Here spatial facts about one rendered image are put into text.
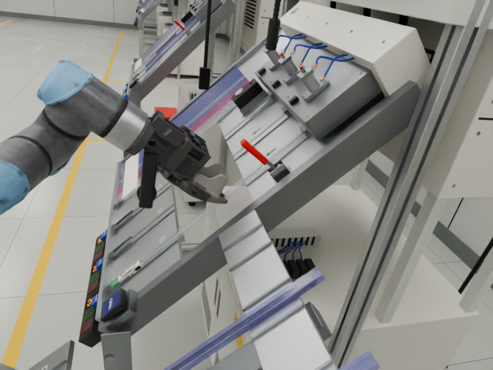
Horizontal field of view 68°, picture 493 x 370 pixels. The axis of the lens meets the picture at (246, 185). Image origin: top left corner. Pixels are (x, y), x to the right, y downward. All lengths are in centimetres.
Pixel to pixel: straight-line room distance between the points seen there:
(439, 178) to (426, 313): 45
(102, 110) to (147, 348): 120
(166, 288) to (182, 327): 99
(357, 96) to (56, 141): 49
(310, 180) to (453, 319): 67
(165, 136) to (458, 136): 53
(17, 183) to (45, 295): 139
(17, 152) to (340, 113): 49
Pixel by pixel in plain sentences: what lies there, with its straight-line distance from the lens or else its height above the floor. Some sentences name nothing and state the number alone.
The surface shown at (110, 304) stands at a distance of 73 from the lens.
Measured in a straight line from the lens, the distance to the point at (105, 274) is 87.
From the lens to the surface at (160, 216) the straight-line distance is 87.
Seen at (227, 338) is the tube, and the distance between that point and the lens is 45.
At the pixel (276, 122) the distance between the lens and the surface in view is 81.
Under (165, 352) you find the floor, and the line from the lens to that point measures 163.
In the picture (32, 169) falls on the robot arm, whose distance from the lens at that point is 58.
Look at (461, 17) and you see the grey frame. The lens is 62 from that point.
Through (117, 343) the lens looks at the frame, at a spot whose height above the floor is 73.
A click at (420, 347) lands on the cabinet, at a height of 51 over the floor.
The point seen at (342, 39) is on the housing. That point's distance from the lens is 75.
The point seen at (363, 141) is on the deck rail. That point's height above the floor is 112.
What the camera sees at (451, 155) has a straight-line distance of 79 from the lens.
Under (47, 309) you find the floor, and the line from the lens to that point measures 185.
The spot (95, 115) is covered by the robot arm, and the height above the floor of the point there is 112.
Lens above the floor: 133
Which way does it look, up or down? 29 degrees down
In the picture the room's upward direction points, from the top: 8 degrees clockwise
